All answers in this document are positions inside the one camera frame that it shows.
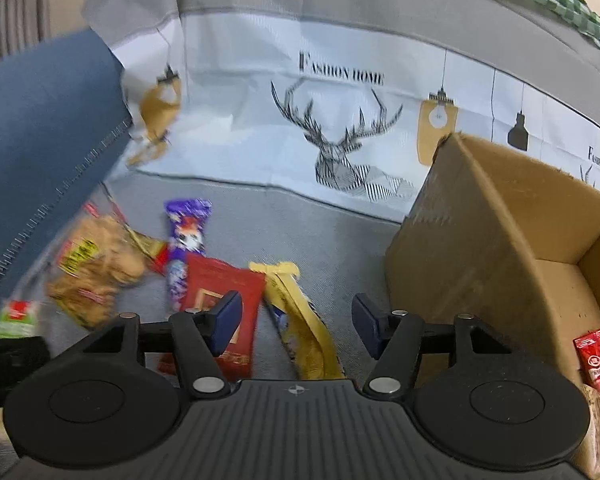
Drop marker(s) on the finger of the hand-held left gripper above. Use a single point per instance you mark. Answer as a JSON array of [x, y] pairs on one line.
[[10, 365]]

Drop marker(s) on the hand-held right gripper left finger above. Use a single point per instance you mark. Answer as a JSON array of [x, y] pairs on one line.
[[227, 320]]

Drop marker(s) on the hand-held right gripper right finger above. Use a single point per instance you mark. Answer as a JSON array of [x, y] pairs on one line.
[[366, 322]]

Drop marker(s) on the yellow snack packet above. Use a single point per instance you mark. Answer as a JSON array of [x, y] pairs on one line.
[[305, 325]]

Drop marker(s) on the purple snack packet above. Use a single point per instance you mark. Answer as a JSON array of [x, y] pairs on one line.
[[187, 230]]

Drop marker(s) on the brown cardboard box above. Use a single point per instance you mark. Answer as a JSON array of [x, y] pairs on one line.
[[455, 260]]

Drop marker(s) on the red flat snack packet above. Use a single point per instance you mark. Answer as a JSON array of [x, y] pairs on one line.
[[215, 280]]

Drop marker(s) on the green snack packet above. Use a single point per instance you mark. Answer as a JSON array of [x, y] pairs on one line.
[[15, 317]]

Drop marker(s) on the small red yellow packet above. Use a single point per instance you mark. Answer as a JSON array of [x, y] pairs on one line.
[[152, 250]]

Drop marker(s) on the clear biscuit packet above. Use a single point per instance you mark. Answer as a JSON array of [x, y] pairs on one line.
[[100, 265]]

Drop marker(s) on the blue cushion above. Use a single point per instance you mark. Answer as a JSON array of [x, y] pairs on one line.
[[40, 135]]

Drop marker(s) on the clear brown snack packet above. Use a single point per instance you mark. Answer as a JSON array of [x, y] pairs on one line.
[[599, 425]]

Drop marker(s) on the green checked cloth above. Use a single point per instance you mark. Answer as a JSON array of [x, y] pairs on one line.
[[570, 5]]

